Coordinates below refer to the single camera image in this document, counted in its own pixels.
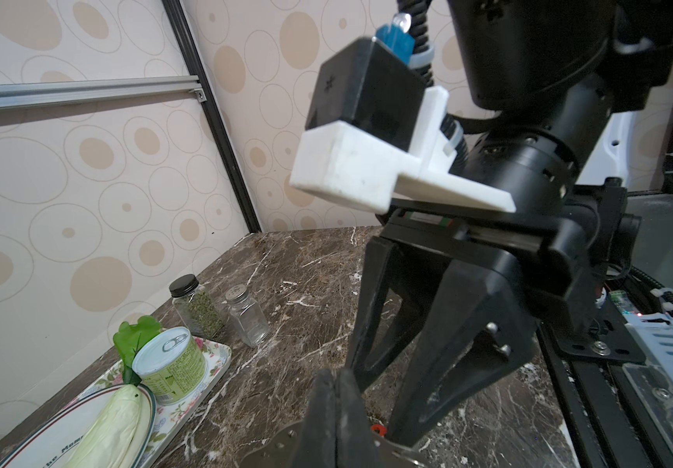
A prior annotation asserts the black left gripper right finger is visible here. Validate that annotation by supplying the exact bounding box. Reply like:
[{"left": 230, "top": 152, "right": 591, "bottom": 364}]
[{"left": 337, "top": 369, "right": 383, "bottom": 468}]

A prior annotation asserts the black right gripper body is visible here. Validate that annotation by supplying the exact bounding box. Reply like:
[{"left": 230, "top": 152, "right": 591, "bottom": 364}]
[{"left": 378, "top": 177, "right": 641, "bottom": 351}]

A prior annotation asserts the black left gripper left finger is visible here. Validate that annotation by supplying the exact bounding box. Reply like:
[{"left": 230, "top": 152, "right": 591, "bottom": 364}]
[{"left": 289, "top": 370, "right": 336, "bottom": 468}]

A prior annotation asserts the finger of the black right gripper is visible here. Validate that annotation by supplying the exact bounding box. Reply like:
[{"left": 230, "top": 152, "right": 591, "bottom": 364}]
[
  {"left": 388, "top": 257, "right": 538, "bottom": 447},
  {"left": 345, "top": 237, "right": 430, "bottom": 391}
]

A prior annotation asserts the red key tag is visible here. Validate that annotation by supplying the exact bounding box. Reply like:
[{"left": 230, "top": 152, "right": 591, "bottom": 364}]
[{"left": 371, "top": 424, "right": 387, "bottom": 437}]

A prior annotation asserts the grey toothed plastic ring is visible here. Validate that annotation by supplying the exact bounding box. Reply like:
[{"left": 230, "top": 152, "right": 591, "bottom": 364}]
[{"left": 236, "top": 417, "right": 431, "bottom": 468}]

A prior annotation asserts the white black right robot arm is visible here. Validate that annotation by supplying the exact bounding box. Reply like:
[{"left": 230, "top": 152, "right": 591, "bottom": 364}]
[{"left": 346, "top": 1, "right": 673, "bottom": 447}]

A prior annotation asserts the small clear glass jar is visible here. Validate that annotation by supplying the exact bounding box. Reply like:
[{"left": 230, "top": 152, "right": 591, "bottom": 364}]
[{"left": 225, "top": 285, "right": 270, "bottom": 347}]

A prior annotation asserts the floral rectangular tray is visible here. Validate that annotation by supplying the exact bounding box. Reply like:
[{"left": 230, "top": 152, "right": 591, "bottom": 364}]
[{"left": 69, "top": 337, "right": 232, "bottom": 467}]

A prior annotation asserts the green tin can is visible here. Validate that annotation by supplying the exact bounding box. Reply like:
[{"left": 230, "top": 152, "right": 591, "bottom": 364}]
[{"left": 133, "top": 327, "right": 207, "bottom": 406}]

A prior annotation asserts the dark lid glass jar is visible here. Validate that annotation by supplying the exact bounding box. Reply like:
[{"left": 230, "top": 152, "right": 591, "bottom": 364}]
[{"left": 169, "top": 274, "right": 226, "bottom": 339}]

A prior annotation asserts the pale green toy cabbage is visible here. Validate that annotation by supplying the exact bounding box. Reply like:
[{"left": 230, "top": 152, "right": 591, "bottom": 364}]
[{"left": 66, "top": 384, "right": 142, "bottom": 468}]

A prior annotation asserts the green toy leaf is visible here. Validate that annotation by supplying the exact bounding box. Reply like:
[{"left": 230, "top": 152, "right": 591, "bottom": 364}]
[{"left": 113, "top": 315, "right": 163, "bottom": 384}]

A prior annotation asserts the white plate with red text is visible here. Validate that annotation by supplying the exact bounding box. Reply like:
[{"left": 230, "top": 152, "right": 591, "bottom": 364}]
[{"left": 0, "top": 384, "right": 157, "bottom": 467}]

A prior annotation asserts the silver aluminium crossbar right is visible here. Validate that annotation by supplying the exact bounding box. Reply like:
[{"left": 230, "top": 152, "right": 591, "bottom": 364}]
[{"left": 0, "top": 75, "right": 207, "bottom": 110}]

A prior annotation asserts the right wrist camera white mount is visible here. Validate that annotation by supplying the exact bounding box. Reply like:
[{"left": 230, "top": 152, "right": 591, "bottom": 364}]
[{"left": 288, "top": 22, "right": 517, "bottom": 215}]

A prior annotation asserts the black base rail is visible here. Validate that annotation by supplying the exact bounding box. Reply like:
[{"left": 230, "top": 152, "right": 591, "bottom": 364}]
[{"left": 538, "top": 300, "right": 673, "bottom": 467}]

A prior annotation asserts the black corner frame post right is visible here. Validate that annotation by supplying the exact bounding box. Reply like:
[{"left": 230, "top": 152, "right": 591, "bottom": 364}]
[{"left": 162, "top": 0, "right": 262, "bottom": 233}]

